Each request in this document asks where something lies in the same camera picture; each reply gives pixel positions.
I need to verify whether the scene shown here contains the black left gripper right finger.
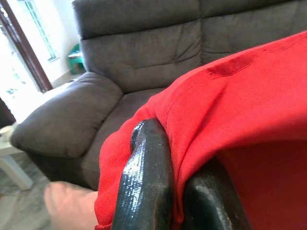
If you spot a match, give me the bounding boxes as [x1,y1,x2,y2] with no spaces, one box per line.
[183,167,252,230]

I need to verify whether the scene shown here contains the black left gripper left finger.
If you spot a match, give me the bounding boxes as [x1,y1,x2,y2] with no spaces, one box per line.
[111,119,175,230]

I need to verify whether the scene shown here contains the red pillow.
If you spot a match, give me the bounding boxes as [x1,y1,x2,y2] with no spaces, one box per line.
[94,31,307,230]

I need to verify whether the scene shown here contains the large grey fabric sofa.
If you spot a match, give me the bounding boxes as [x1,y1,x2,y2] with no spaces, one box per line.
[11,0,307,191]

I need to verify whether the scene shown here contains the white low table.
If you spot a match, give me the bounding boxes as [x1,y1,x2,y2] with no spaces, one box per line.
[0,134,34,191]

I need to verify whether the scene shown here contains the green plastic stool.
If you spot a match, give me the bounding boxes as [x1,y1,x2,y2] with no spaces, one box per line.
[68,44,86,74]

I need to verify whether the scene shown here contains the white cup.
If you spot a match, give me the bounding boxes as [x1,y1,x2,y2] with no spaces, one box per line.
[0,126,15,142]

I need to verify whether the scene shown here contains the window with white grille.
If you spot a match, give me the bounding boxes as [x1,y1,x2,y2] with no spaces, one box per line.
[23,0,59,62]

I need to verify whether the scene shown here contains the dark brown door frame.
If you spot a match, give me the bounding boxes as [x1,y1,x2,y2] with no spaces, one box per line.
[0,0,54,93]

